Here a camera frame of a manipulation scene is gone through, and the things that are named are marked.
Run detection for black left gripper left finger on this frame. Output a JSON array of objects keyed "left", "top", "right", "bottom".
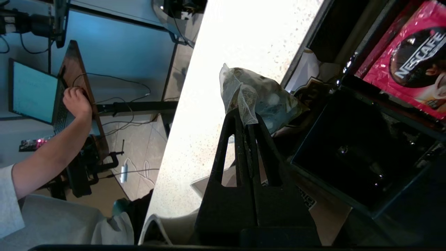
[{"left": 195, "top": 108, "right": 258, "bottom": 244}]

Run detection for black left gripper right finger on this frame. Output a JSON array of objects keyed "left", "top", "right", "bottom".
[{"left": 248, "top": 113, "right": 322, "bottom": 245}]

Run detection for grey tea bag packets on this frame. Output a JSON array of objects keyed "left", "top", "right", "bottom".
[{"left": 219, "top": 63, "right": 309, "bottom": 135}]

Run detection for black compartment organizer box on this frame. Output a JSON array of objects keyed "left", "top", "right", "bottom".
[{"left": 279, "top": 0, "right": 446, "bottom": 218}]

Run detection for person in grey t-shirt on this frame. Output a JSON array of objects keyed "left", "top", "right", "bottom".
[{"left": 0, "top": 86, "right": 135, "bottom": 245}]

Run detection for red coffee sachet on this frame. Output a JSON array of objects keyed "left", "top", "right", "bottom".
[{"left": 355, "top": 0, "right": 446, "bottom": 121}]

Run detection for brown wooden desk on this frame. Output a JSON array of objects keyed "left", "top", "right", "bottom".
[{"left": 57, "top": 40, "right": 109, "bottom": 161}]

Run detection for black laptop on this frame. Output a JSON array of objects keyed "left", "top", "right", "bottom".
[{"left": 8, "top": 58, "right": 72, "bottom": 135}]

